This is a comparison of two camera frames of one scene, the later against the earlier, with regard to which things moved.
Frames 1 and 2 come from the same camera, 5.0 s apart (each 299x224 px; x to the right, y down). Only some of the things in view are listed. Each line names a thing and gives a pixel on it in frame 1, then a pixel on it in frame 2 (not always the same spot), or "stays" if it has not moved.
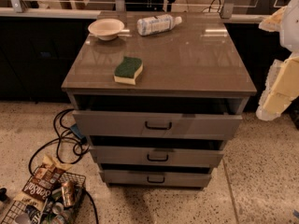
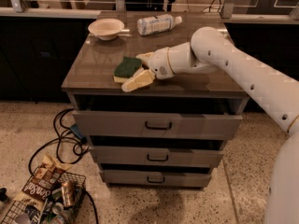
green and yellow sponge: (128, 70) stays
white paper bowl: (106, 29) stays
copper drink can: (68, 192) stays
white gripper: (291, 28) -> (159, 63)
